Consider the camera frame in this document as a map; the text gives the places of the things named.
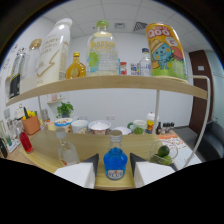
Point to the cyan liquid small bottle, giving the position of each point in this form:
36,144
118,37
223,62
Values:
119,66

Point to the clear bottle green cap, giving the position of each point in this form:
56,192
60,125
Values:
102,53

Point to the brown door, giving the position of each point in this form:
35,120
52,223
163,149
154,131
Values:
200,93

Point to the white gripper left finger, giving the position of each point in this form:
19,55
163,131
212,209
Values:
78,173

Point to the green potted plant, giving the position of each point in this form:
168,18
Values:
65,109

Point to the amber liquid bottle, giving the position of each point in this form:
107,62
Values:
76,70

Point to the clear bottle grey cap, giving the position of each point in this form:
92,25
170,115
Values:
67,153

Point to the blue rimmed bowl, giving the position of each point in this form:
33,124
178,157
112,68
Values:
63,123

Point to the white colourful wall poster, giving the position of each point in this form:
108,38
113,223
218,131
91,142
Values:
134,69

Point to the clear bottle blue cap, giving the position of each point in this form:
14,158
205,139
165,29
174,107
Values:
145,65

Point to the orange pen holder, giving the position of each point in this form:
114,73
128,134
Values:
31,125

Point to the white paper cup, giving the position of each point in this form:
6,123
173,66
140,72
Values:
79,126

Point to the small dark bottle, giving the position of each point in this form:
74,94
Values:
170,127
164,128
158,129

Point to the green lime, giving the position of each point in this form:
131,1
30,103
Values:
166,160
163,150

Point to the white shallow bowl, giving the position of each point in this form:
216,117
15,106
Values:
123,130

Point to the clear glass bowl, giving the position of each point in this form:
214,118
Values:
156,148

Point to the blue liquid bottle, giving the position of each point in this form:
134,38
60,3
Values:
115,163

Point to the large white bottle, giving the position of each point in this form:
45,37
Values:
51,56

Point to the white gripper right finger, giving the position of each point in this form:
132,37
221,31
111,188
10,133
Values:
150,171

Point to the two-tier wooden shelf rack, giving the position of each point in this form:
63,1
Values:
100,83

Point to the green mug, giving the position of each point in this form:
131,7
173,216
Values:
138,127

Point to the red liquid bottle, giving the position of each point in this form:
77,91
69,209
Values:
26,142

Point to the white printed notebook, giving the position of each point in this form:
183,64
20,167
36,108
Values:
188,150

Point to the ceiling air vent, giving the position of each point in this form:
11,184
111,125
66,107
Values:
140,26

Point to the black bag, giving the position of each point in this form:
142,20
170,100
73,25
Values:
3,148

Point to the yellow cup white lid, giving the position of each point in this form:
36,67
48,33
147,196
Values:
151,123

